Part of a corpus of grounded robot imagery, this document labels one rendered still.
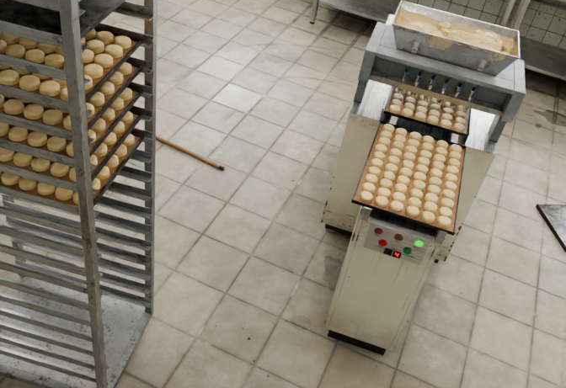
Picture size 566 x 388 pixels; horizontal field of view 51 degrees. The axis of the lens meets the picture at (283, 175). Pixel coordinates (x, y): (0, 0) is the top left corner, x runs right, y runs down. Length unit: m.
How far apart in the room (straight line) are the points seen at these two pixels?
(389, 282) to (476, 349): 0.79
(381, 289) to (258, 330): 0.67
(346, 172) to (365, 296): 0.74
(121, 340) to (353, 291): 1.02
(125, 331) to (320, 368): 0.89
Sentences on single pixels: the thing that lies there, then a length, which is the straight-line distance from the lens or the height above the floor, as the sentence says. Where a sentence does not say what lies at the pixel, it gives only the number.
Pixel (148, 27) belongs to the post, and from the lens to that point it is 1.88.
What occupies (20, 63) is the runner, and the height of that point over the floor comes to 1.59.
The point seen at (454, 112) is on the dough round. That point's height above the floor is 0.90.
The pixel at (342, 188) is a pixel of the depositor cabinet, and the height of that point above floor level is 0.37.
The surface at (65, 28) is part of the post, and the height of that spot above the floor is 1.74.
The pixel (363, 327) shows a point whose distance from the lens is 2.84.
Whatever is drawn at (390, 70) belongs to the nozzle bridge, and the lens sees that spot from 2.87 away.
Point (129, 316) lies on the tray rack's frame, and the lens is 2.79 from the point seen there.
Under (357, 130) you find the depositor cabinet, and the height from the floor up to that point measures 0.75.
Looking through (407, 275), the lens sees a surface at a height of 0.59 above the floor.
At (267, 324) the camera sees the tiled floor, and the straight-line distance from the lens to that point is 2.98.
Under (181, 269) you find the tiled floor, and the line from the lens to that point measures 3.15.
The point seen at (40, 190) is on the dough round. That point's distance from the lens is 1.88.
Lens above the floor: 2.39
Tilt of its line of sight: 39 degrees down
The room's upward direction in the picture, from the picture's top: 11 degrees clockwise
